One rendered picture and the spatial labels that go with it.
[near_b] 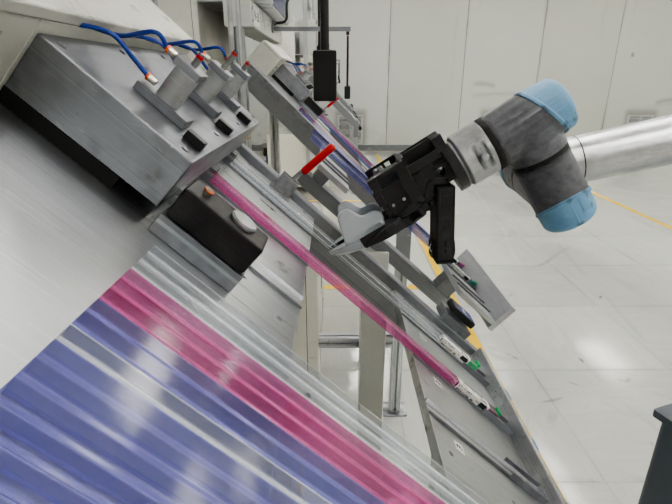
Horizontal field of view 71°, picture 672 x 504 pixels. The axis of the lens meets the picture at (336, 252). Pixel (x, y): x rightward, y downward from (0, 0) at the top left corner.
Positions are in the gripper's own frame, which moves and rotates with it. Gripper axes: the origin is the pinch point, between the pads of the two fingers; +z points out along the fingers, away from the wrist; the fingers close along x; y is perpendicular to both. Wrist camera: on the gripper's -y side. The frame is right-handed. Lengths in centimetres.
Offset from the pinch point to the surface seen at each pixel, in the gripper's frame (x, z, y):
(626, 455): -60, -30, -131
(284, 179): -4.9, 1.9, 12.3
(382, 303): -8.0, 0.7, -14.4
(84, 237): 35.5, 6.5, 20.7
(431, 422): 24.6, -2.5, -13.2
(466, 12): -749, -230, -11
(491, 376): 0.1, -8.9, -31.1
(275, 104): -85, 8, 23
